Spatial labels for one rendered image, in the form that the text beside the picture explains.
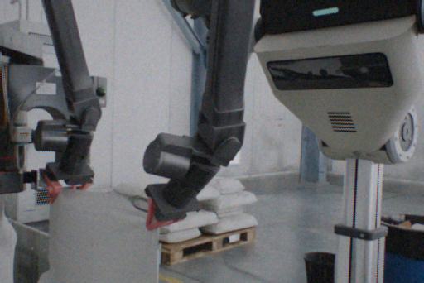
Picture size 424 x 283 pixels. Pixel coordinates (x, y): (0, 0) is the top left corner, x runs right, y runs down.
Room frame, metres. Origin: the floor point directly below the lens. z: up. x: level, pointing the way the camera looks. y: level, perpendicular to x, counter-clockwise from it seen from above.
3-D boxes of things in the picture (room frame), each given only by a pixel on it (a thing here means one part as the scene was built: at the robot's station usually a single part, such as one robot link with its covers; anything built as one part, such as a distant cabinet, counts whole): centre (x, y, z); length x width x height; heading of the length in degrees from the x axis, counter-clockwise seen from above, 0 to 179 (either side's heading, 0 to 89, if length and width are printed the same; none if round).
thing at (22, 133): (1.15, 0.47, 1.14); 0.05 x 0.04 x 0.16; 137
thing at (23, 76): (1.35, 0.53, 1.21); 0.30 x 0.25 x 0.30; 47
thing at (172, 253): (4.49, 0.21, 0.07); 1.20 x 0.82 x 0.14; 139
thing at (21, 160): (1.14, 0.47, 1.11); 0.03 x 0.03 x 0.06
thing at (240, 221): (4.58, -0.16, 0.20); 0.67 x 0.43 x 0.15; 137
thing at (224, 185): (4.74, 0.00, 0.56); 0.67 x 0.43 x 0.15; 47
